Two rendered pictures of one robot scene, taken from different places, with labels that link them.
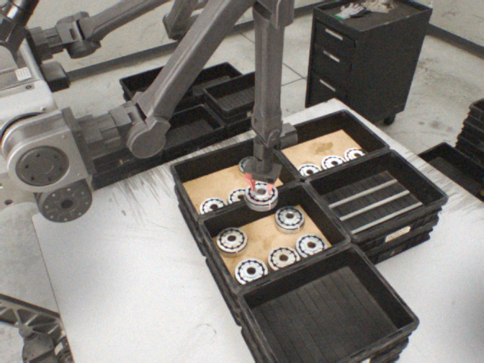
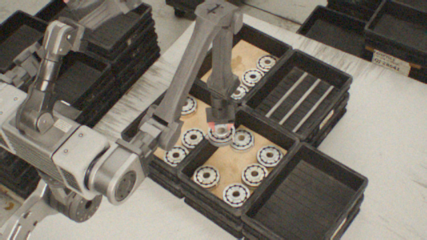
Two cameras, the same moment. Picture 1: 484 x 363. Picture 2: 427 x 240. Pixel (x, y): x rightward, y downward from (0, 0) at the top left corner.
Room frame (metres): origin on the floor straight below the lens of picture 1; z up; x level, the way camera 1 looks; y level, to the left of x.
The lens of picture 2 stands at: (-0.27, 0.44, 2.73)
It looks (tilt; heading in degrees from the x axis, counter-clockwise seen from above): 52 degrees down; 338
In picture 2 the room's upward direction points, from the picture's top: 7 degrees counter-clockwise
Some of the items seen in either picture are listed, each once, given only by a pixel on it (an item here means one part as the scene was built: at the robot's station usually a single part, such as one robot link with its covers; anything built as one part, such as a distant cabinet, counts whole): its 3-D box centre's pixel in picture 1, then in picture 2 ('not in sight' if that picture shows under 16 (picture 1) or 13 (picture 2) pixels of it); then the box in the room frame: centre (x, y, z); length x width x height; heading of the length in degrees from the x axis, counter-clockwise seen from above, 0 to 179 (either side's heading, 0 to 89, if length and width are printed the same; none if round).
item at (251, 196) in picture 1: (261, 192); (221, 131); (0.91, -0.06, 1.03); 0.10 x 0.10 x 0.01
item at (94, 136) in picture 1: (95, 135); (139, 149); (0.67, 0.29, 1.45); 0.09 x 0.08 x 0.12; 29
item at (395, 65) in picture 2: not in sight; (389, 66); (1.26, -1.24, 0.41); 0.31 x 0.02 x 0.16; 29
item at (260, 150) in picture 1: (265, 145); (219, 97); (0.91, -0.07, 1.21); 0.07 x 0.06 x 0.07; 120
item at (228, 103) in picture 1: (242, 119); (119, 47); (2.22, -0.02, 0.37); 0.40 x 0.30 x 0.45; 119
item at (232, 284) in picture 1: (272, 232); (239, 157); (0.84, -0.09, 0.92); 0.40 x 0.30 x 0.02; 114
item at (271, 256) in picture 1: (283, 258); (254, 175); (0.77, -0.12, 0.86); 0.10 x 0.10 x 0.01
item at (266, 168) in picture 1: (262, 163); (219, 109); (0.91, -0.06, 1.15); 0.10 x 0.07 x 0.07; 68
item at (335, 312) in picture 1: (323, 318); (304, 205); (0.56, -0.21, 0.87); 0.40 x 0.30 x 0.11; 114
